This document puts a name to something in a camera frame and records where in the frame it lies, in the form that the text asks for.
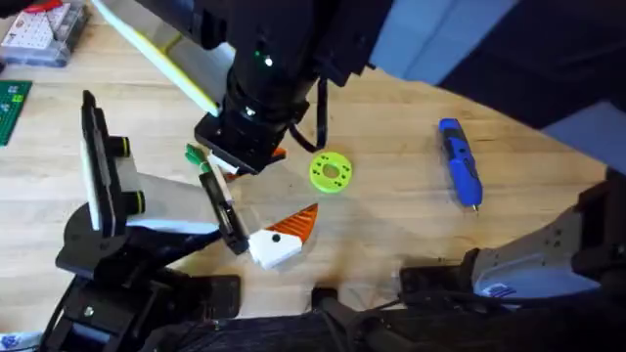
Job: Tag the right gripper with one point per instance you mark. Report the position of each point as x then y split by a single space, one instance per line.
274 58

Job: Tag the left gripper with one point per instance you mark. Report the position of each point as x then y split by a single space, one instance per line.
171 200

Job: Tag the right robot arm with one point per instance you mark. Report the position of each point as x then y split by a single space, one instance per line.
440 39

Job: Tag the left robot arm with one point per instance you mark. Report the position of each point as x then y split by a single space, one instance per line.
102 313

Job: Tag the blue electric screwdriver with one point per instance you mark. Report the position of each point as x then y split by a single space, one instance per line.
460 156

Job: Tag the green disc with holes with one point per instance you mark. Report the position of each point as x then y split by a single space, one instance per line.
319 182

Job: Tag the left wrist upright plate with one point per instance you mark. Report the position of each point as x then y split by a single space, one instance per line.
101 171

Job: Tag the clear plastic parts box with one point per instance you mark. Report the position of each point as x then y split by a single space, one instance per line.
39 39

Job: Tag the green board with blocks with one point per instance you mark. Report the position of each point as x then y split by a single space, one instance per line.
12 110

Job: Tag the white and blue bag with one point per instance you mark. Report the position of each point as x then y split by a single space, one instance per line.
17 342

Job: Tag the black rail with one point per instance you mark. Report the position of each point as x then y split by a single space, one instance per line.
274 337

